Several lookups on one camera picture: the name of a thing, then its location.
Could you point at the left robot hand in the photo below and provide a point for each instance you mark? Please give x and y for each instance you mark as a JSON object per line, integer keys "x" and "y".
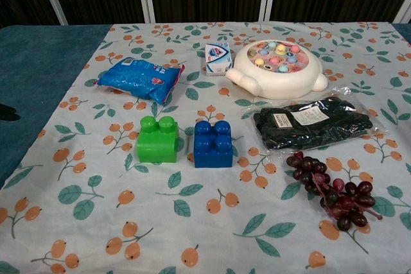
{"x": 8, "y": 113}

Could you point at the green toy building block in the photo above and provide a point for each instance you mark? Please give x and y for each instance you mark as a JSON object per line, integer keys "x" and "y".
{"x": 157, "y": 145}

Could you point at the teal table cover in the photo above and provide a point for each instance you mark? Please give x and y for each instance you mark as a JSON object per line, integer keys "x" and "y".
{"x": 38, "y": 68}

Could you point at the blue snack bag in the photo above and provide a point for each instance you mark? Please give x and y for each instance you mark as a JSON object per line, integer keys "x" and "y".
{"x": 138, "y": 78}

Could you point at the blue toy building block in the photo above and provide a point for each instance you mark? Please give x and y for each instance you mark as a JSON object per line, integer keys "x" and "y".
{"x": 213, "y": 150}

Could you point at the white blue soap box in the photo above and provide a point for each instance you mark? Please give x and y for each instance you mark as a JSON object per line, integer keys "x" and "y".
{"x": 218, "y": 60}

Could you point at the floral print tablecloth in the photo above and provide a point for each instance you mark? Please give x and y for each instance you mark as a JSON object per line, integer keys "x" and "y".
{"x": 205, "y": 216}

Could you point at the cream fishing game toy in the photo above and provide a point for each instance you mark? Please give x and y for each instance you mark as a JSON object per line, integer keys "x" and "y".
{"x": 279, "y": 78}

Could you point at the black gloves in plastic bag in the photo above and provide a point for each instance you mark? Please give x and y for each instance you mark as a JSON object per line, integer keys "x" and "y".
{"x": 308, "y": 129}

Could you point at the purple artificial grape bunch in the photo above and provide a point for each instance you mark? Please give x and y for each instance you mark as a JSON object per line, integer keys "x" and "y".
{"x": 334, "y": 197}

